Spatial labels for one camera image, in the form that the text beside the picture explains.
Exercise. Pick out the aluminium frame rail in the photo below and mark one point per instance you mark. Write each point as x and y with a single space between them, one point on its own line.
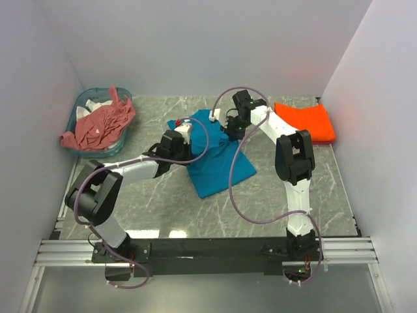
348 250

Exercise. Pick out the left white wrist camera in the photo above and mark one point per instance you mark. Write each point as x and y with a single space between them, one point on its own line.
184 128

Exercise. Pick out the salmon pink t shirt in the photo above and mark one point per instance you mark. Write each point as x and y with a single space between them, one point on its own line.
101 125

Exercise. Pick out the teal blue t shirt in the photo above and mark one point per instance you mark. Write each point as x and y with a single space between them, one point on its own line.
210 174

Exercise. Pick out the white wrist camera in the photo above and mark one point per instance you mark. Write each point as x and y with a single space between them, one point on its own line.
214 115
184 128

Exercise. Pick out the black base beam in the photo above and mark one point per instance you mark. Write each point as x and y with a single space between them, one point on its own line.
218 256

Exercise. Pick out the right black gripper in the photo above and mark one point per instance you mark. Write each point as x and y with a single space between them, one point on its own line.
232 135

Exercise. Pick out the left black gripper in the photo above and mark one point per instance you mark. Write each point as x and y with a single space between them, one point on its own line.
187 147

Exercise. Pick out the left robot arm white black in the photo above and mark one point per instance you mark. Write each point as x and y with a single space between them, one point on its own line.
96 188

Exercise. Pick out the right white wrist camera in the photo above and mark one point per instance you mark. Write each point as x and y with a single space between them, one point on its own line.
214 115

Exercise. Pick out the white garment in basket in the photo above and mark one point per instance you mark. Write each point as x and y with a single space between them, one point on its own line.
89 107

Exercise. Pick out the folded orange t shirt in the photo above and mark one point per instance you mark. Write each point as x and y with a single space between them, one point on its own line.
314 119

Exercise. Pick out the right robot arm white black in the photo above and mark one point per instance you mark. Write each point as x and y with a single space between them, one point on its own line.
294 164

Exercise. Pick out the teal plastic basket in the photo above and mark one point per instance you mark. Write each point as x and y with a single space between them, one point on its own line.
94 153

